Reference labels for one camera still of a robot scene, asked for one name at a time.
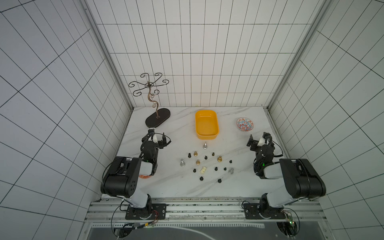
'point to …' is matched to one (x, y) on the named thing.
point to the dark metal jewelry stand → (163, 115)
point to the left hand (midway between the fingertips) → (156, 135)
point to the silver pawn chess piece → (231, 171)
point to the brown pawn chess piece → (213, 154)
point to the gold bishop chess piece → (220, 158)
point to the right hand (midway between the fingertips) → (261, 135)
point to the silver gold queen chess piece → (182, 164)
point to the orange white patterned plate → (145, 177)
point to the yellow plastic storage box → (206, 124)
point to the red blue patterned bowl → (244, 124)
